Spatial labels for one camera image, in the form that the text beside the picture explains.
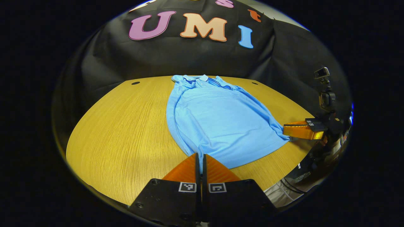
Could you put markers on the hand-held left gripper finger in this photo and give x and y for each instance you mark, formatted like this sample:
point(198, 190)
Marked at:
point(205, 176)
point(198, 176)

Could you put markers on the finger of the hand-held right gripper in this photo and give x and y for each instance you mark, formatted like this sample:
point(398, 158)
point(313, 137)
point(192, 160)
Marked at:
point(303, 132)
point(296, 123)

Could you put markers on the light blue T-shirt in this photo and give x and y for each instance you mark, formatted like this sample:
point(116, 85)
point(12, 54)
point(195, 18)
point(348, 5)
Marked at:
point(221, 126)

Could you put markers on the black backdrop cloth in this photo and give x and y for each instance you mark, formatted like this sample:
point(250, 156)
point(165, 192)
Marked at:
point(189, 60)

